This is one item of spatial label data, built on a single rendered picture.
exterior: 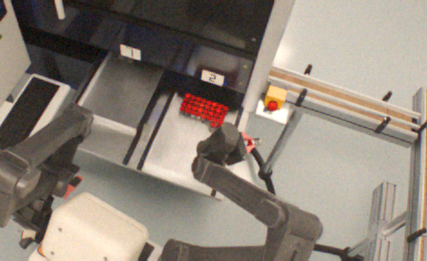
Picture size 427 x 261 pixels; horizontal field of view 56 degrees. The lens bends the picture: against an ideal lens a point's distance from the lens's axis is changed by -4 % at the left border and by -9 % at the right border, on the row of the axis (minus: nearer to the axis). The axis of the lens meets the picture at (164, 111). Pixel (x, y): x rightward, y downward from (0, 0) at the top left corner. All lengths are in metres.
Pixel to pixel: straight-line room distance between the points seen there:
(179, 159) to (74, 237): 0.72
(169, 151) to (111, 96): 0.34
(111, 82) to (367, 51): 2.27
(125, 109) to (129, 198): 0.88
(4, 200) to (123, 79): 1.08
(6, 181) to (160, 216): 1.71
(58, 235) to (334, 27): 2.95
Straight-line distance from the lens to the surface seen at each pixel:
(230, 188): 0.96
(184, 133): 1.64
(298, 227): 0.77
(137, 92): 1.74
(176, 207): 2.45
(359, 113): 1.84
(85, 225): 0.97
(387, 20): 3.88
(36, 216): 1.18
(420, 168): 1.84
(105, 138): 1.64
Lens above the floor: 2.30
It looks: 57 degrees down
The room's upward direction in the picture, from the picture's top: 3 degrees clockwise
